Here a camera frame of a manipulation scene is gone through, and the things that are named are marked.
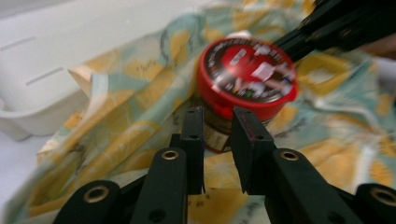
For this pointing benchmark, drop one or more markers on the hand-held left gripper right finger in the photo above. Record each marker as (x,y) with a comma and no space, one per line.
(249,146)

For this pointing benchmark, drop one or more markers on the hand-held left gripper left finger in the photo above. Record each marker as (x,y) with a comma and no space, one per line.
(193,149)

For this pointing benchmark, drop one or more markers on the jar with red lid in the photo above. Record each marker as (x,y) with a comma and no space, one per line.
(246,74)

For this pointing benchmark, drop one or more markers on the yellow floral cloth bag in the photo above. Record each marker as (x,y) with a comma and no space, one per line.
(124,102)

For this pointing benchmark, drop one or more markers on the white plastic tray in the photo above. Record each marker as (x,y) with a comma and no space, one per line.
(62,46)

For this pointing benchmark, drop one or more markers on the white table mat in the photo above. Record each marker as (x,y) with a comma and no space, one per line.
(14,161)

